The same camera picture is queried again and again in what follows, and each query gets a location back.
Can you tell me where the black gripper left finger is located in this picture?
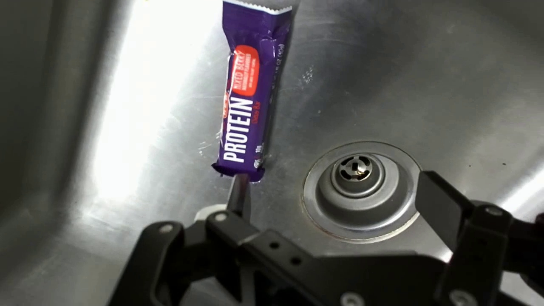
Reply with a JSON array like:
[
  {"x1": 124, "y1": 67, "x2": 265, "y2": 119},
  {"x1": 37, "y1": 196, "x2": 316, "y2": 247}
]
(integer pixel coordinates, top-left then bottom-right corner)
[{"x1": 107, "y1": 172, "x2": 342, "y2": 306}]

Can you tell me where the purple protein snack bar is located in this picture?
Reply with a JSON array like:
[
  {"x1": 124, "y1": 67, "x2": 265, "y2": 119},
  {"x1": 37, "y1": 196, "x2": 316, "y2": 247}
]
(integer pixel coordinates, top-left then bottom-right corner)
[{"x1": 211, "y1": 0, "x2": 301, "y2": 184}]

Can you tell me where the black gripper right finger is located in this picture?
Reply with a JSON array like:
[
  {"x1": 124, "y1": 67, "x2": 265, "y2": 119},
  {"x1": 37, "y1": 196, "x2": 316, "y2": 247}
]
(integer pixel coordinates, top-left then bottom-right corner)
[{"x1": 415, "y1": 169, "x2": 544, "y2": 306}]

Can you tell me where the steel sink drain strainer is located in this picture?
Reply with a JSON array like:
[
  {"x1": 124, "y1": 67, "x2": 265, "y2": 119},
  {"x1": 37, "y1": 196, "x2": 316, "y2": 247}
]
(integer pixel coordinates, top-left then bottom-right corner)
[{"x1": 301, "y1": 140, "x2": 425, "y2": 247}]

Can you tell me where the stainless steel double sink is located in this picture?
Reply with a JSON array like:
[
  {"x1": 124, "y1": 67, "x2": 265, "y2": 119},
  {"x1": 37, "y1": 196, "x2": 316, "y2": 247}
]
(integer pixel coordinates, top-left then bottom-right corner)
[{"x1": 0, "y1": 0, "x2": 544, "y2": 306}]

